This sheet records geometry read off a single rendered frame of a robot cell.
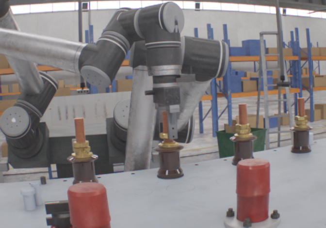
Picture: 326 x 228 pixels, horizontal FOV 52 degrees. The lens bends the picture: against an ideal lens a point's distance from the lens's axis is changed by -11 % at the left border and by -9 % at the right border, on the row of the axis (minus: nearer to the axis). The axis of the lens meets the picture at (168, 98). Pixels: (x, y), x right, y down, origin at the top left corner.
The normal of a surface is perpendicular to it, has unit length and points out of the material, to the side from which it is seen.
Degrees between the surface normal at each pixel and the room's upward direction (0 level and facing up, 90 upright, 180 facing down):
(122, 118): 63
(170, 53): 90
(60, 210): 90
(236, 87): 90
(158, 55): 90
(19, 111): 55
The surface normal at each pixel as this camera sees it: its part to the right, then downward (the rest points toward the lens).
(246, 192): -0.55, 0.07
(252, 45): 0.33, 0.04
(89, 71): -0.38, 0.73
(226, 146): -0.79, 0.15
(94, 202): 0.56, 0.00
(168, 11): 0.74, -0.04
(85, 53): -0.18, -0.39
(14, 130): 0.15, -0.36
